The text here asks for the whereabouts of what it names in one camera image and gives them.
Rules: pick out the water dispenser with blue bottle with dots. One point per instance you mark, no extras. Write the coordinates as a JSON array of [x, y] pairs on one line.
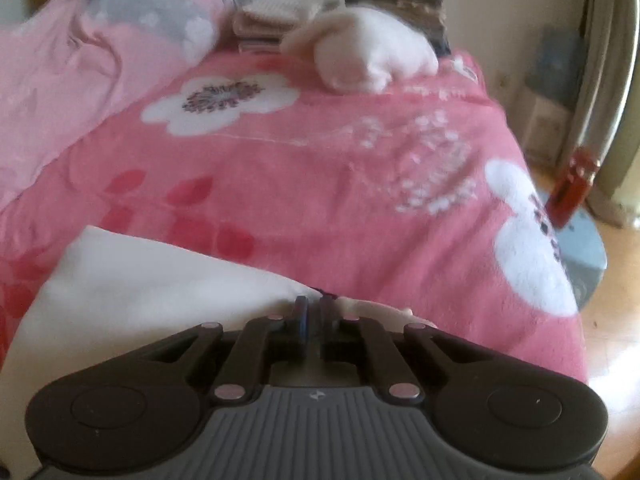
[[550, 90]]

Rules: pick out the pink floral bed sheet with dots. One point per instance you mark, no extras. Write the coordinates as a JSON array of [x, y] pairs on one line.
[[325, 170]]

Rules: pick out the checkered folded cloth stack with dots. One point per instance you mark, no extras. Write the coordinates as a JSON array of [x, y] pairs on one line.
[[275, 17]]

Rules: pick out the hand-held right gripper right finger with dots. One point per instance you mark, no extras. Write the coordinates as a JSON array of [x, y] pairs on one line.
[[327, 330]]

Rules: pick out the blue plastic stool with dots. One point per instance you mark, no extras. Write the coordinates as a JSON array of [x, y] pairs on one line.
[[582, 255]]

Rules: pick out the dark folded clothes stack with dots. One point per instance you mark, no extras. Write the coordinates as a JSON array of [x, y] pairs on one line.
[[405, 7]]

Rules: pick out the beige curtain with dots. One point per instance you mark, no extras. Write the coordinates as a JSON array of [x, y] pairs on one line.
[[600, 85]]

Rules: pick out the red thermos bottle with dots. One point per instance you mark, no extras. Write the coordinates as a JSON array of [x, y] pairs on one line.
[[572, 187]]

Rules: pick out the beige zip hoodie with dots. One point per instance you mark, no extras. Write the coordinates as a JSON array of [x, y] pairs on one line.
[[150, 290]]

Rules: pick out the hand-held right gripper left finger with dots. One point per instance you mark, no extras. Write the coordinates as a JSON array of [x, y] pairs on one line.
[[300, 330]]

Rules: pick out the pink grey floral duvet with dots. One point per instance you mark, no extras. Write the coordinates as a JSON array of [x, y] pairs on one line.
[[75, 60]]

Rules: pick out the cream fleece garment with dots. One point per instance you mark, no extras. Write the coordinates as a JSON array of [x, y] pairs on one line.
[[365, 55]]

